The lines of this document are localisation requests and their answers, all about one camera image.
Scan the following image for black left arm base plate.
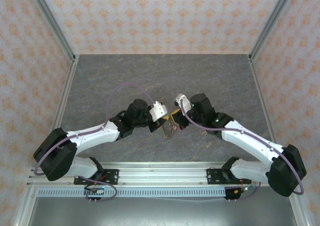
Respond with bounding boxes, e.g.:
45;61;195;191
73;169;120;186

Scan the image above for aluminium mounting rail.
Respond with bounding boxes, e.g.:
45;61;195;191
26;161;300;187

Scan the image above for grey slotted cable duct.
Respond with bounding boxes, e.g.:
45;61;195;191
36;187;227;198

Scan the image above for aluminium frame post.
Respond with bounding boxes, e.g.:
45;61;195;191
248;0;298;62
26;0;77;62

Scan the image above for aluminium table side rail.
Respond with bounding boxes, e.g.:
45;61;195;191
248;55;286;167
39;55;80;167

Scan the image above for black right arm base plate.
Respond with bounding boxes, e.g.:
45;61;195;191
206;168;252;186

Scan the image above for grey metal sheet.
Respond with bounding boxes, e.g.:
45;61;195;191
24;197;298;226

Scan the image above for small controller circuit board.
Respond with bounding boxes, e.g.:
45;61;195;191
224;184;258;202
83;185;105;202

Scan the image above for loop of metal split keyrings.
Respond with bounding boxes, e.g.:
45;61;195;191
159;114;179;139

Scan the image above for red power wires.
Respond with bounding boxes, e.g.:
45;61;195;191
92;176;109;187

